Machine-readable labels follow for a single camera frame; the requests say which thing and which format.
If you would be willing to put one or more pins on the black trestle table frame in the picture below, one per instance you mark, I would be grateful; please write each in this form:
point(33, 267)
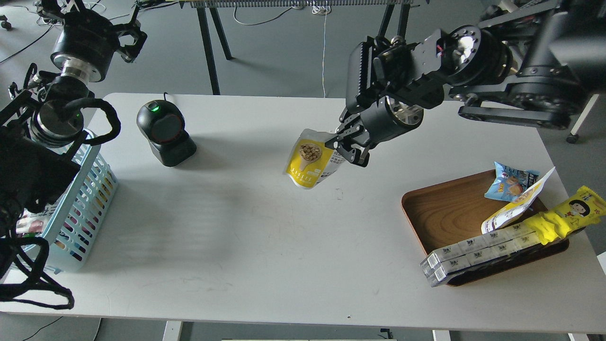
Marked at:
point(287, 48)

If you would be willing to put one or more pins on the brown wooden tray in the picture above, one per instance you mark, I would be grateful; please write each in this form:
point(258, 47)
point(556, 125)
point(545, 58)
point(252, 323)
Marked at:
point(444, 214)

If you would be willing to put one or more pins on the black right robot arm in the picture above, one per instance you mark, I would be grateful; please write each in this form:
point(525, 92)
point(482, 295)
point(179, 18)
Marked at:
point(535, 66)

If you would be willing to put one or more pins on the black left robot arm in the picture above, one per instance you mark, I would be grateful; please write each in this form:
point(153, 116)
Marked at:
point(46, 122)

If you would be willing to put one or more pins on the blue snack packet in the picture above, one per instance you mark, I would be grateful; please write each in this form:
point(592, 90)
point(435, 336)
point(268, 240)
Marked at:
point(510, 183)

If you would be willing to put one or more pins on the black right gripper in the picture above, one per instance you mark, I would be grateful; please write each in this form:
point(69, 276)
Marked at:
point(389, 85)

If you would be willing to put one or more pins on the black barcode scanner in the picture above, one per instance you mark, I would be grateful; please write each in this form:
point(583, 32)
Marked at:
point(163, 124)

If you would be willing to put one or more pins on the clear box snack row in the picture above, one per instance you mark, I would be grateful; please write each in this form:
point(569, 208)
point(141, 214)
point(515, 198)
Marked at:
point(449, 262)

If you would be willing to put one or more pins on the red white snack packet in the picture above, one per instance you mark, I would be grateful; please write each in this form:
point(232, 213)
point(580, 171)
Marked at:
point(32, 223)

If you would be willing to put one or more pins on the black power adapter with cables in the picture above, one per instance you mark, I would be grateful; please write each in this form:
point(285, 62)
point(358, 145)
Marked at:
point(28, 28)

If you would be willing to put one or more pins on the light blue plastic basket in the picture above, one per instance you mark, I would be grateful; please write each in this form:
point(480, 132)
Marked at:
point(76, 217)

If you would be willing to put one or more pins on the yellow cartoon snack pack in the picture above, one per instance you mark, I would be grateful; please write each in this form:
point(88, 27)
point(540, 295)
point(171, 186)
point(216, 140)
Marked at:
point(582, 209)

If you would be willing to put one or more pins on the white office chair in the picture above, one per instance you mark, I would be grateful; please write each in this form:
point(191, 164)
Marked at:
point(573, 136)

